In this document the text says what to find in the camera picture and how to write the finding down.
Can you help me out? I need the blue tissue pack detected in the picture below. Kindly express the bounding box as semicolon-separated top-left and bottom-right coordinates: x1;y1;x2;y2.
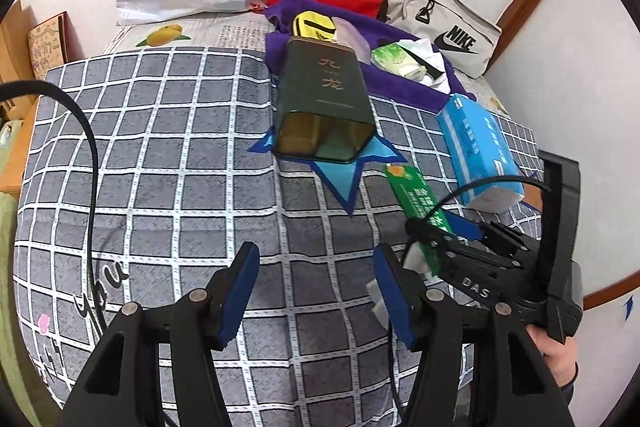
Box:
436;94;526;212

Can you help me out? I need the grey checked blanket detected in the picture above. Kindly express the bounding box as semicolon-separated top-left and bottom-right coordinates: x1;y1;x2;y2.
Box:
12;44;546;427

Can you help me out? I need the small yellow bag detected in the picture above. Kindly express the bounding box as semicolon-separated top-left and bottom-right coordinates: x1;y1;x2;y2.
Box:
291;11;338;42

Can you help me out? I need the dark green tin box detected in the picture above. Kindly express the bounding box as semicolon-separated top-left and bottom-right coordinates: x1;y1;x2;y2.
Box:
272;36;376;165

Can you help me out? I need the green white wipes pack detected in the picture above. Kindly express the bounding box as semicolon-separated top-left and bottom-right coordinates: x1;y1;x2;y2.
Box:
370;43;426;80

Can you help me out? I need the wooden baseboard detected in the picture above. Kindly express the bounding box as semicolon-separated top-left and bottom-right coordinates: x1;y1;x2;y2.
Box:
582;274;640;312

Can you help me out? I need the brown kraft box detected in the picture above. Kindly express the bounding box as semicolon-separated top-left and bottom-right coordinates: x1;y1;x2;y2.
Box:
27;11;71;80

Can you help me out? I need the wooden bed frame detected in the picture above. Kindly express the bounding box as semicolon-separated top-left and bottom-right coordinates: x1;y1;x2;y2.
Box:
0;0;38;192

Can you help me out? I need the person's right hand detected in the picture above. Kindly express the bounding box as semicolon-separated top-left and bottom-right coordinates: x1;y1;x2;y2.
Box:
525;324;581;390

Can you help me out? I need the green packet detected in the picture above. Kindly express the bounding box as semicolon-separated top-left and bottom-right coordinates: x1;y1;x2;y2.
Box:
382;163;468;278

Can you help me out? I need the grey fabric pouch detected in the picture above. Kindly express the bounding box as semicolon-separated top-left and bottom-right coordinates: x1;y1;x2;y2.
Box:
380;0;503;80

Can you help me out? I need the light green cloth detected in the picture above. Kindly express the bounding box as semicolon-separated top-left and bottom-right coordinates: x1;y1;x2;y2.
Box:
0;197;46;427

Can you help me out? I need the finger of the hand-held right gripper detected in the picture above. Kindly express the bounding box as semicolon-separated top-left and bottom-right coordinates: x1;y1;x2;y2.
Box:
442;213;488;244
405;217;456;278

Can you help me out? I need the purple towel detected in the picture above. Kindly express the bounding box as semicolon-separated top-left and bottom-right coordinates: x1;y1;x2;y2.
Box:
264;0;476;112

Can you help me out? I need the clear plastic packet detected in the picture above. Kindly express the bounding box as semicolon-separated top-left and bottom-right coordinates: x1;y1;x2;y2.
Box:
332;19;372;58

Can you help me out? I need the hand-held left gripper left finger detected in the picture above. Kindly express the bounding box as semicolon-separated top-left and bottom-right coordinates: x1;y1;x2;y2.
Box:
57;242;262;427

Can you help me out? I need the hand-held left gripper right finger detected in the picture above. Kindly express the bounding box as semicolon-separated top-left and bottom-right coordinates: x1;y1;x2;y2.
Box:
372;242;571;427

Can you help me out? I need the fruit print bed sheet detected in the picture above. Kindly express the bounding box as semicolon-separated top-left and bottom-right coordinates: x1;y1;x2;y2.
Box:
100;14;508;115

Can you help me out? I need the white strawberry print bag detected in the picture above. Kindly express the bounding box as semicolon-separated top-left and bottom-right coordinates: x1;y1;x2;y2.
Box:
367;242;441;318

